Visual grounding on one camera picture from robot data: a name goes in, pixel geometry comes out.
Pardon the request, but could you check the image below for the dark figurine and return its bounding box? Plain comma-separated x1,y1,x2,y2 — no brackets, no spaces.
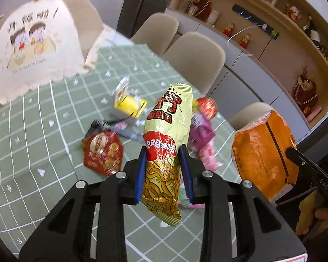
303,16,326,53

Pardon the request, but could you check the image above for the orange paper bag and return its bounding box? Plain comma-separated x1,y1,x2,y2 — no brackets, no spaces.
232,110,300,203

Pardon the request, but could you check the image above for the yellow noodle snack packet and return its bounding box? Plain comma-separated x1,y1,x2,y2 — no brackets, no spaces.
141,83,193,228

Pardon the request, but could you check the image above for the green checked tablecloth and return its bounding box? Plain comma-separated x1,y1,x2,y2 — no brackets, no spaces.
0,23,237,253

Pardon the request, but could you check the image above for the yellow toy claw machine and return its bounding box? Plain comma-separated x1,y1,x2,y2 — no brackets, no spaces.
109,76,148,121

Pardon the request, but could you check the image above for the large red costume doll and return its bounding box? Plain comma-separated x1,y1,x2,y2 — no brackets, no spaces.
290,66,318,110

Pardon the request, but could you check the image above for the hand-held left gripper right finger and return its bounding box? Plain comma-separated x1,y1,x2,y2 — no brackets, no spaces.
180,145,308,262

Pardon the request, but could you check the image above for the black cable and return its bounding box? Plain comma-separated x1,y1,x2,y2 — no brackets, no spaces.
258,36,274,61

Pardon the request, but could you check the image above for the small red figurine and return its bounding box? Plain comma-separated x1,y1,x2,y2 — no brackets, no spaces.
238,33,252,49
223,22,236,36

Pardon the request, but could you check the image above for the pink long candy packet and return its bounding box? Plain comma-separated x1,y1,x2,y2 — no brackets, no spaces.
180,97,219,209

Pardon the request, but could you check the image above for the red snack packet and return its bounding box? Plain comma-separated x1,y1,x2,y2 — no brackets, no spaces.
83,131,124,176

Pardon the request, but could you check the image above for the black power strip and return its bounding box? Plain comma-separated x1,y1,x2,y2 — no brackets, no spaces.
232,4,280,41

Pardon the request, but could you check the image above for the printed mesh food cover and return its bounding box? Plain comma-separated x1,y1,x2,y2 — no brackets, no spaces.
0,0,104,105

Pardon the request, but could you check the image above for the beige dining chair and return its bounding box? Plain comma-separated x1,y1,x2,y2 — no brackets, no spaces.
162,31,226,97
59,0,104,58
131,12,179,56
229,102,275,130

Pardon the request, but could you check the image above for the dark foil snack wrapper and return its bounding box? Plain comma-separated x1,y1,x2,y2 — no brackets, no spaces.
89,119,144,144

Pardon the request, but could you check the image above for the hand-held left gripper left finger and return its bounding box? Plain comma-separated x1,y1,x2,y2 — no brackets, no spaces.
18,149,148,262

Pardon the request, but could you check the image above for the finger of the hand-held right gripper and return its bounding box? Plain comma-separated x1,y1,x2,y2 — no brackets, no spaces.
286,147,328,198

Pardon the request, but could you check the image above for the white cable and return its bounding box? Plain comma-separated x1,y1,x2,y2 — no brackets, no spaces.
226,26,267,45

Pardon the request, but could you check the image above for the red and white figurine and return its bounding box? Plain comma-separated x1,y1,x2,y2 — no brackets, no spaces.
285,3,302,21

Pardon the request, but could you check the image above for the wooden shelf cabinet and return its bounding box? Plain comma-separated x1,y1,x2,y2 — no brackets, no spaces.
164,0,328,145

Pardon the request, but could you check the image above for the person's right hand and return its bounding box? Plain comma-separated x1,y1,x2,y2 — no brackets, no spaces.
295,190,328,236

